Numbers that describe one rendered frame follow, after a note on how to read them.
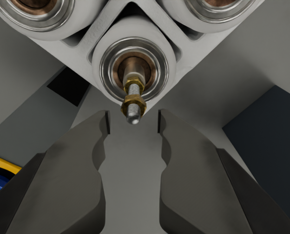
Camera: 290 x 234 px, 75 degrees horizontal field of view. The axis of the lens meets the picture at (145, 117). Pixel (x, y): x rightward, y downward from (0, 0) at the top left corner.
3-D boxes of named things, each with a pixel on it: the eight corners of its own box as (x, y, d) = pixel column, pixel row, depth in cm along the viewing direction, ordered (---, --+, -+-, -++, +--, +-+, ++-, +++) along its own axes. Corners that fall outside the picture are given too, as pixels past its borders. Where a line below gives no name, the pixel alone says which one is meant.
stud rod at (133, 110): (138, 74, 19) (139, 112, 12) (139, 83, 19) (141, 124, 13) (128, 74, 19) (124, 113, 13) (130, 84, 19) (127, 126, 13)
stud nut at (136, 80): (143, 75, 17) (143, 78, 17) (145, 92, 18) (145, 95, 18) (122, 77, 17) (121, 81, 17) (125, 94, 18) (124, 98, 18)
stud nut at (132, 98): (145, 93, 14) (145, 98, 13) (147, 112, 15) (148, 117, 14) (119, 95, 14) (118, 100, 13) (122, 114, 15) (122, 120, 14)
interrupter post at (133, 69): (131, 56, 20) (130, 66, 17) (149, 69, 21) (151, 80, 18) (119, 74, 21) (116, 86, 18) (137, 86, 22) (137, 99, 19)
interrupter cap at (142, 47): (122, 19, 18) (122, 20, 18) (182, 63, 21) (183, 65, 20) (88, 81, 21) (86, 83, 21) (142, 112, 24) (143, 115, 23)
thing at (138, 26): (127, 0, 32) (119, 2, 17) (170, 34, 36) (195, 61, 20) (101, 48, 36) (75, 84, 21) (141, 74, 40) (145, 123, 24)
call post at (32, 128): (96, 77, 47) (46, 178, 20) (81, 96, 49) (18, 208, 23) (71, 57, 44) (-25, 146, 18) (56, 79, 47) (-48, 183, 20)
